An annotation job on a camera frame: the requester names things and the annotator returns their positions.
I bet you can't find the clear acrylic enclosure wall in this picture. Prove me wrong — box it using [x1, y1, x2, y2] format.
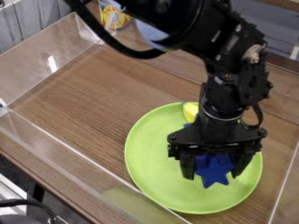
[0, 14, 299, 224]

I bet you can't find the yellow banana-shaped sponge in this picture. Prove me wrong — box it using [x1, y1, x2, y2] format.
[182, 102, 199, 123]

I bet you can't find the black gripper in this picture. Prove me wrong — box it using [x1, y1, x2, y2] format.
[167, 119, 267, 180]

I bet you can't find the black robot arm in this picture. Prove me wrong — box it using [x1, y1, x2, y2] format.
[66, 0, 274, 179]

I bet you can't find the green plate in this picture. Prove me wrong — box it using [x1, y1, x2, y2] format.
[124, 102, 263, 214]

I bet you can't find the black cable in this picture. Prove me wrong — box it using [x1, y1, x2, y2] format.
[0, 199, 60, 224]

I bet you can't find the blue star-shaped block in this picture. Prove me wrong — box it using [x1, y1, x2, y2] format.
[182, 151, 234, 189]

